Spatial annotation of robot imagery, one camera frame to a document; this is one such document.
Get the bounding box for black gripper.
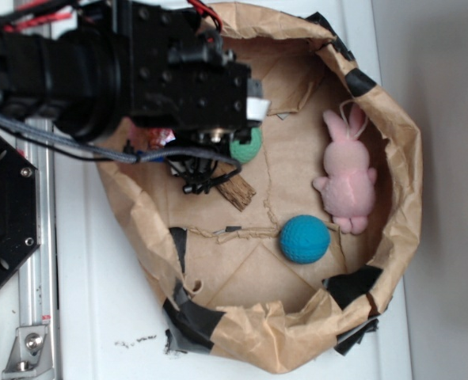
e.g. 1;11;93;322
115;1;270;133

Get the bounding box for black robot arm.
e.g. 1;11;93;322
0;1;269;142

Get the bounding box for green textured ball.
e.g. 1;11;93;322
229;127;262;164

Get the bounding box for brown wood piece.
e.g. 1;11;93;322
216;175;257;212

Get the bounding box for pink plush bunny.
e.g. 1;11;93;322
312;104;377;235

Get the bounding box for blue textured ball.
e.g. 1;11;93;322
279;215;331;264

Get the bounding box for brown paper bag tray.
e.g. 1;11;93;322
98;2;423;374

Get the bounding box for white plastic cooler lid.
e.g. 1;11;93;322
55;1;423;379

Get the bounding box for grey braided cable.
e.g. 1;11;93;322
0;112;245;177

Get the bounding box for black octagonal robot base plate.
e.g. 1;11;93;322
0;136;39;289

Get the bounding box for aluminium extrusion rail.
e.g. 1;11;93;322
2;138;62;379

